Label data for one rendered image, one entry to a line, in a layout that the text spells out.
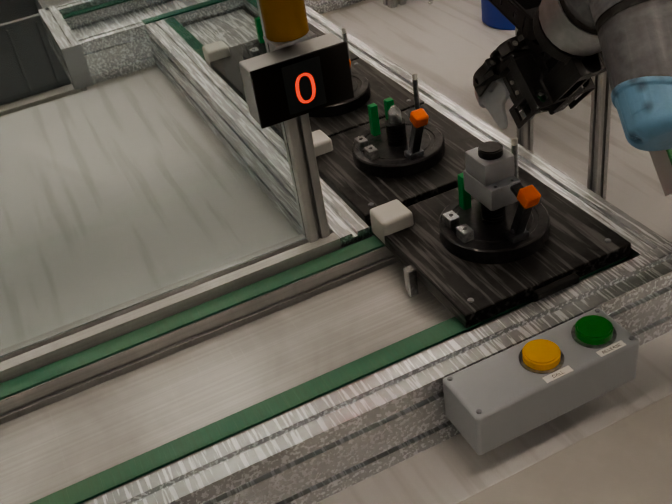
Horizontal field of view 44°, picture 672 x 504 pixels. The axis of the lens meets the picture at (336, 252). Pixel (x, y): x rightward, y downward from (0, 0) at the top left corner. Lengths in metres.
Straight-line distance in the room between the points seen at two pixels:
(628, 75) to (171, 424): 0.62
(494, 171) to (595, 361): 0.26
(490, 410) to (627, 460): 0.18
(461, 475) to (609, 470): 0.16
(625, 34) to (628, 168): 0.75
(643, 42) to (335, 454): 0.51
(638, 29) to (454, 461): 0.51
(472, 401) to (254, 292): 0.35
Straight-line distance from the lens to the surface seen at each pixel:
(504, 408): 0.89
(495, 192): 1.03
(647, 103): 0.69
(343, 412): 0.90
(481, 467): 0.97
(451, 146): 1.30
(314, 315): 1.09
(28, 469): 1.03
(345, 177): 1.25
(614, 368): 0.97
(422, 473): 0.97
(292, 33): 0.96
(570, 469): 0.97
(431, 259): 1.06
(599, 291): 1.03
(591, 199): 1.19
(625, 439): 1.01
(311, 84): 0.99
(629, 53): 0.71
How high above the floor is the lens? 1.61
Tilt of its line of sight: 36 degrees down
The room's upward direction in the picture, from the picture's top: 10 degrees counter-clockwise
